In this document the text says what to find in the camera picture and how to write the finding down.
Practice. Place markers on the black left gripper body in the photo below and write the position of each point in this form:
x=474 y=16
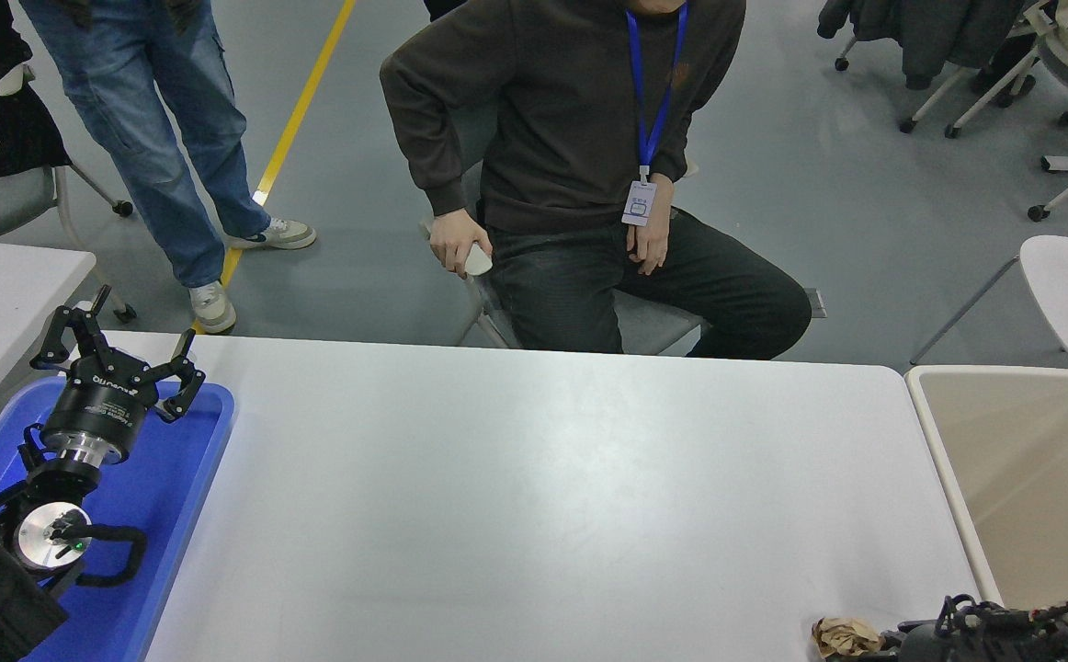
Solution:
x=95 y=409

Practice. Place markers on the large pale bin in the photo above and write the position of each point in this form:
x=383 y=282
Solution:
x=1030 y=478

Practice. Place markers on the tan paper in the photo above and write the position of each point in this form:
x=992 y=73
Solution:
x=846 y=634

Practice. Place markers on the dark jacket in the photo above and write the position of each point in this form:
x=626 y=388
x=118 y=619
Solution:
x=929 y=32

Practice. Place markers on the white-legged chair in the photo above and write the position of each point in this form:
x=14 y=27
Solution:
x=907 y=125

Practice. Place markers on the black bag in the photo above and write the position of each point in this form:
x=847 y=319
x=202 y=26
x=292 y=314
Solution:
x=1 y=138

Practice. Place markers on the person's left hand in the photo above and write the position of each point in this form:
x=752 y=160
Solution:
x=653 y=234

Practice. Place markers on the blue plastic tray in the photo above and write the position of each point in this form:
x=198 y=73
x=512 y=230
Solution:
x=166 y=515

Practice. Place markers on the white side table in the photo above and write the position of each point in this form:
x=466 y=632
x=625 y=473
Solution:
x=1 y=294

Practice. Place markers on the person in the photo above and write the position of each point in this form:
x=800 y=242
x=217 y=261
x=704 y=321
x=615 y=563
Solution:
x=552 y=110
x=148 y=119
x=1003 y=78
x=442 y=7

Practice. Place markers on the metal floor plate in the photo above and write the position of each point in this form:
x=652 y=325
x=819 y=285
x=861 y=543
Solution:
x=819 y=303

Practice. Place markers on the person's right hand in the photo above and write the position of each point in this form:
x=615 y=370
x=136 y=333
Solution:
x=456 y=237

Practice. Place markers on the grey office chair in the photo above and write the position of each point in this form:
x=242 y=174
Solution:
x=653 y=322

